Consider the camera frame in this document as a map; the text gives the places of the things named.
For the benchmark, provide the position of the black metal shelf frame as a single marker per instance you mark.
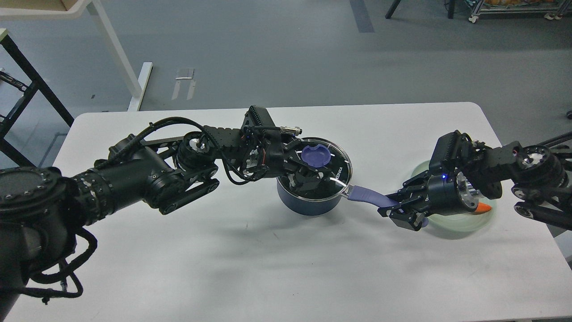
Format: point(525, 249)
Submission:
point(37, 85)

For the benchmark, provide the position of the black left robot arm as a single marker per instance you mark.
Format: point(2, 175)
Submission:
point(167, 165)

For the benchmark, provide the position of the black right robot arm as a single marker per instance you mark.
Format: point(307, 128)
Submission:
point(462, 171)

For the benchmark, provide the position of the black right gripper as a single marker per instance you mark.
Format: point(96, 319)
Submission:
point(447, 195)

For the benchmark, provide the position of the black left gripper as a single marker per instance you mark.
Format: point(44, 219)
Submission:
point(273, 158)

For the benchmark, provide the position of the orange toy carrot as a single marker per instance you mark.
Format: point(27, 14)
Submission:
point(483, 208)

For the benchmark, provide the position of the clear glass plate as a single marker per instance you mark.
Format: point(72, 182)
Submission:
point(464, 223)

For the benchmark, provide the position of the glass pot lid purple knob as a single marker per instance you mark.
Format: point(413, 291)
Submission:
point(341, 172)

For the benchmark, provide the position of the dark blue saucepan purple handle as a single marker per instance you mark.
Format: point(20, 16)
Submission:
point(320, 207)

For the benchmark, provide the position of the metal wheeled cart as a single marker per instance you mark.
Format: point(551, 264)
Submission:
point(551, 9)

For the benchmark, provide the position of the white table leg frame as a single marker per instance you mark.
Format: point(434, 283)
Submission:
point(15, 10)

